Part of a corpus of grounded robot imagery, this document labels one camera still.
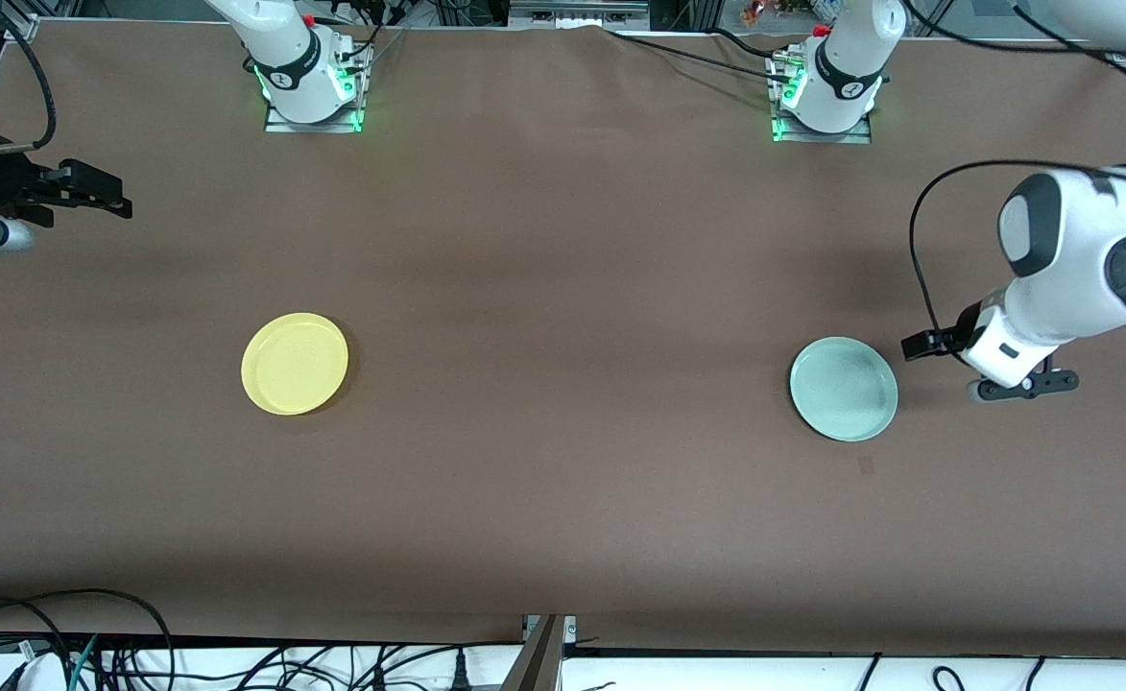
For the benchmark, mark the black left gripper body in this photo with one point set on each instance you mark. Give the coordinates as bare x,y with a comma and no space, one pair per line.
958,331

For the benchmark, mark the brown table cover sheet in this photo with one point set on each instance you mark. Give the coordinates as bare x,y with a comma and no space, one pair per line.
562,288

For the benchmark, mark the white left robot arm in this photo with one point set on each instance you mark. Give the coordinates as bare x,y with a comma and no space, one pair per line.
1081,240

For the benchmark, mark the yellow round plate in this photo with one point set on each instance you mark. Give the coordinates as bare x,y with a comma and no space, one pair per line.
294,365

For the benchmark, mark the pale green round plate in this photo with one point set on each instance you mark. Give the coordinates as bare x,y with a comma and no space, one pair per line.
844,389

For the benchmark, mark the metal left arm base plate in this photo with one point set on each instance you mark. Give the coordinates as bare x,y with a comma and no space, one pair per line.
860,137

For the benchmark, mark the black power plug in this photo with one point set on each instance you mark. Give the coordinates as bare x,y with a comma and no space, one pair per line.
462,672

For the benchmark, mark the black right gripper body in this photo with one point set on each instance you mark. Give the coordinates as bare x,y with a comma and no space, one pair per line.
8,181

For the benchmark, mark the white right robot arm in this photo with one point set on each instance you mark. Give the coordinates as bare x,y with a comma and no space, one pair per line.
294,58

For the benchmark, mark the aluminium profile post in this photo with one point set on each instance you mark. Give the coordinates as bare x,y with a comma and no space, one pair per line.
539,662

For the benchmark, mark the silver frame rail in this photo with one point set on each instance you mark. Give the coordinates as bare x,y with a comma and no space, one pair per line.
572,14

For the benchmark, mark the aluminium corner bracket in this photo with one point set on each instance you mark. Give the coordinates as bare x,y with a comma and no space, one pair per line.
23,27

